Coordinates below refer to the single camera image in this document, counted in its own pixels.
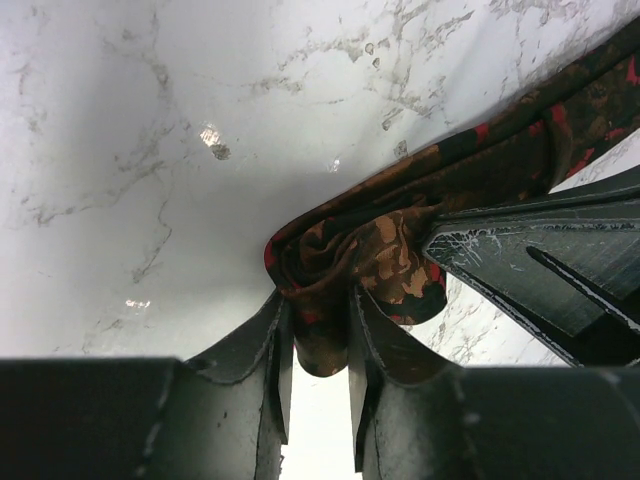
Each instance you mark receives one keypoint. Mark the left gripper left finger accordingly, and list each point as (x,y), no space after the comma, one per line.
(251,372)

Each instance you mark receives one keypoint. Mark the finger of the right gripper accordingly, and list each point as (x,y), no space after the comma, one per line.
(565,267)

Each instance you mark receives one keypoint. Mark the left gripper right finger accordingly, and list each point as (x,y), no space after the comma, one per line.
(404,411)

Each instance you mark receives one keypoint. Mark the brown red patterned tie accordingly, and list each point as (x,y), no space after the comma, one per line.
(371,235)

